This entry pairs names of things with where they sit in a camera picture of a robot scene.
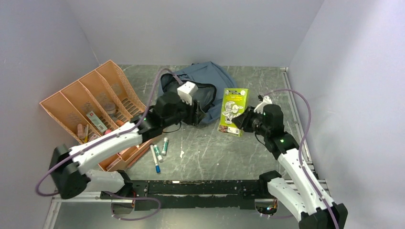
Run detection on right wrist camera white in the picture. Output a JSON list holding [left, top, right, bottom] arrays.
[[254, 95, 272, 114]]

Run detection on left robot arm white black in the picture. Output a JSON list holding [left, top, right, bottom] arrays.
[[48, 92, 205, 199]]

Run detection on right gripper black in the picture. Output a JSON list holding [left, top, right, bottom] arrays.
[[232, 105, 269, 137]]

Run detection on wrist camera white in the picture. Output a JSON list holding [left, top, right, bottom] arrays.
[[177, 81, 198, 105], [254, 95, 272, 114]]

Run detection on wooden clips in organizer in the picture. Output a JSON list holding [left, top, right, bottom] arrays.
[[77, 124, 89, 144]]

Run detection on orange plastic desk organizer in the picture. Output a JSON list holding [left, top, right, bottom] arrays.
[[39, 60, 159, 174]]

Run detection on blue capped whiteboard marker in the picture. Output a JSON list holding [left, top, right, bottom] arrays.
[[149, 144, 160, 174]]

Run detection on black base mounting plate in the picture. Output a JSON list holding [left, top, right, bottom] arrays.
[[100, 180, 274, 211]]

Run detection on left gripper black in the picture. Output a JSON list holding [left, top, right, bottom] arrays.
[[163, 94, 206, 128]]

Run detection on blue backpack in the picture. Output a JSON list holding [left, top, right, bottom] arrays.
[[174, 61, 237, 125]]

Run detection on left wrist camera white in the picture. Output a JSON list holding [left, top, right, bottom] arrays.
[[177, 81, 198, 105]]

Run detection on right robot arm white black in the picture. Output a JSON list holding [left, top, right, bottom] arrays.
[[232, 104, 348, 229]]

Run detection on lime green paperback book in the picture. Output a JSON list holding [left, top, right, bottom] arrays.
[[218, 88, 249, 136]]

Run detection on green white glue stick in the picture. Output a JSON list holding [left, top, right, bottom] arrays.
[[153, 145, 164, 163]]

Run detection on red white card box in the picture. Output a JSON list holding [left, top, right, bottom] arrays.
[[86, 111, 107, 134]]

